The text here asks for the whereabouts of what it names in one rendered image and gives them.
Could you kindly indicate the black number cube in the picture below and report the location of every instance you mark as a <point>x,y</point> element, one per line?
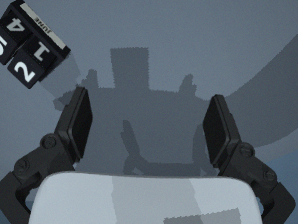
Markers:
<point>31,62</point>
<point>13,35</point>

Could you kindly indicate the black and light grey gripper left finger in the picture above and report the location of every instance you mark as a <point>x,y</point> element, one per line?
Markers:
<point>57,152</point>

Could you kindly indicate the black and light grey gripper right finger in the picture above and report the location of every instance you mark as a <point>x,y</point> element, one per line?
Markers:
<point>236,159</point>

